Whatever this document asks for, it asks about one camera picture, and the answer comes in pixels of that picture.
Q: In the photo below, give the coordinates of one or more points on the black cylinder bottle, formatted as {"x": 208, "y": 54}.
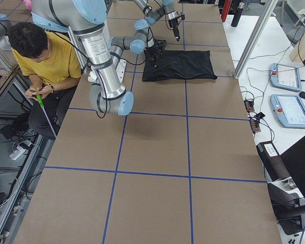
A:
{"x": 237, "y": 14}

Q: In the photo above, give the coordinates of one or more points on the red cylinder bottle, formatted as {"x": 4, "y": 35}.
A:
{"x": 225, "y": 9}

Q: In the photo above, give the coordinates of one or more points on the white power strip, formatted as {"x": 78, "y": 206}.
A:
{"x": 18, "y": 152}

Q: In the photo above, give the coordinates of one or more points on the person in yellow shirt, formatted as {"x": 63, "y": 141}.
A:
{"x": 48, "y": 60}

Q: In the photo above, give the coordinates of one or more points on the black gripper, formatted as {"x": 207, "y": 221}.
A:
{"x": 173, "y": 23}
{"x": 154, "y": 49}

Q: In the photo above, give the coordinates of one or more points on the green handled tool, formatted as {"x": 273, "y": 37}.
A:
{"x": 43, "y": 116}

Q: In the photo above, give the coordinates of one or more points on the black graphic t-shirt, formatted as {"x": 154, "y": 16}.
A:
{"x": 179, "y": 64}

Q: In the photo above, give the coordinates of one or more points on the blue teach pendant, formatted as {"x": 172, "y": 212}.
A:
{"x": 285, "y": 77}
{"x": 289, "y": 110}

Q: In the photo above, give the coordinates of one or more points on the black monitor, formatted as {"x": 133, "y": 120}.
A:
{"x": 294, "y": 161}

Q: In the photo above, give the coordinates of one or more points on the near blue teach pendant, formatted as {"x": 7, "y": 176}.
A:
{"x": 289, "y": 110}

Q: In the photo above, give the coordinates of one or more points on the far blue teach pendant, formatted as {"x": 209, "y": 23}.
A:
{"x": 285, "y": 77}

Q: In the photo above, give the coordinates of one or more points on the orange black connector strip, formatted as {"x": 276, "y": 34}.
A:
{"x": 252, "y": 116}

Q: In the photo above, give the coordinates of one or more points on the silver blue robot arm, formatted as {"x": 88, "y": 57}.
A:
{"x": 164, "y": 10}
{"x": 86, "y": 20}

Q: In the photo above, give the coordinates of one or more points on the aluminium frame post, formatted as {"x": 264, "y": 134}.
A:
{"x": 255, "y": 35}

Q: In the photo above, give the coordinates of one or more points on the black brown box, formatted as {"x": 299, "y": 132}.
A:
{"x": 274, "y": 168}

